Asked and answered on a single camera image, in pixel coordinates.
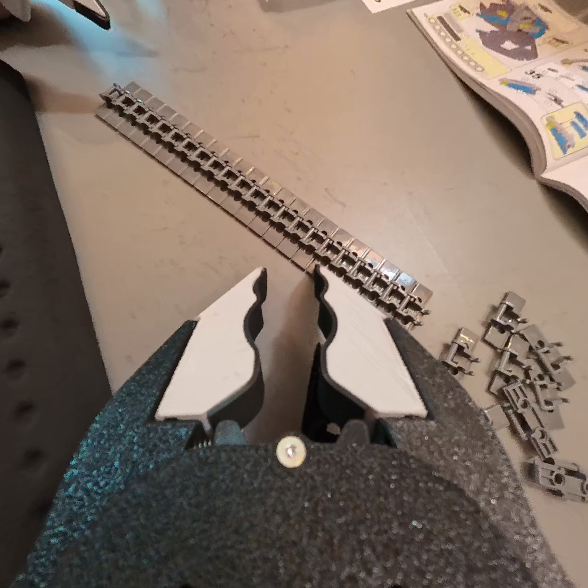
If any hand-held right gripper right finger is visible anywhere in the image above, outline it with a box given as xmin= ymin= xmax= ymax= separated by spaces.
xmin=301 ymin=264 xmax=429 ymax=436

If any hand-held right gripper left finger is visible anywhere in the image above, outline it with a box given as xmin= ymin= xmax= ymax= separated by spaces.
xmin=155 ymin=267 xmax=268 ymax=436

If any pile of grey links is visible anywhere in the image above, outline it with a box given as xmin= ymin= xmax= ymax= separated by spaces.
xmin=440 ymin=291 xmax=588 ymax=500

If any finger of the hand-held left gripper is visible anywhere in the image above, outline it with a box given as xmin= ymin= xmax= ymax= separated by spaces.
xmin=69 ymin=0 xmax=112 ymax=31

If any grey toy track chain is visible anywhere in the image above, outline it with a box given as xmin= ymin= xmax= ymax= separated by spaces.
xmin=95 ymin=81 xmax=434 ymax=328

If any open instruction booklet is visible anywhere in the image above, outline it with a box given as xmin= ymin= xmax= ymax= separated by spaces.
xmin=407 ymin=0 xmax=588 ymax=209

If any black perforated pad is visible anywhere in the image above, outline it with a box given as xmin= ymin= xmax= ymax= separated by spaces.
xmin=0 ymin=60 xmax=114 ymax=579

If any grey desk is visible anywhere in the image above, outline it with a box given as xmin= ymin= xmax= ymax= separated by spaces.
xmin=0 ymin=0 xmax=588 ymax=588

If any blue printed sticker sheet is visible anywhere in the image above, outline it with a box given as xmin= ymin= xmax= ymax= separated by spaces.
xmin=362 ymin=0 xmax=416 ymax=14

